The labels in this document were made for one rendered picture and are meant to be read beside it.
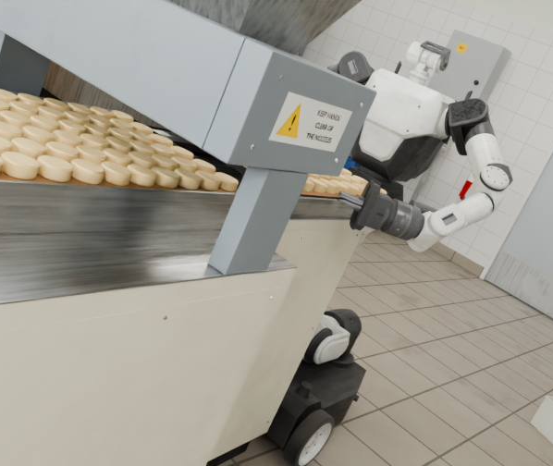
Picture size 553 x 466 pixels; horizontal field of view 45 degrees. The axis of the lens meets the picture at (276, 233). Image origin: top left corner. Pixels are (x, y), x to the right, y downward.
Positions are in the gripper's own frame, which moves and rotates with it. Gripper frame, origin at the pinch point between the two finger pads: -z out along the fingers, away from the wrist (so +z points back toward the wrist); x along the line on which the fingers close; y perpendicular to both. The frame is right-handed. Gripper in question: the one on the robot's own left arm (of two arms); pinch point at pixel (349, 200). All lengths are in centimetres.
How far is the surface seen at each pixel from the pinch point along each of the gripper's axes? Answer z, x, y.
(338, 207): 1.1, -4.3, -8.2
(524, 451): 150, -91, -75
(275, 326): -3.0, -38.8, -2.3
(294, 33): -35, 30, 42
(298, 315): 4.2, -36.9, -9.8
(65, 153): -62, 1, 51
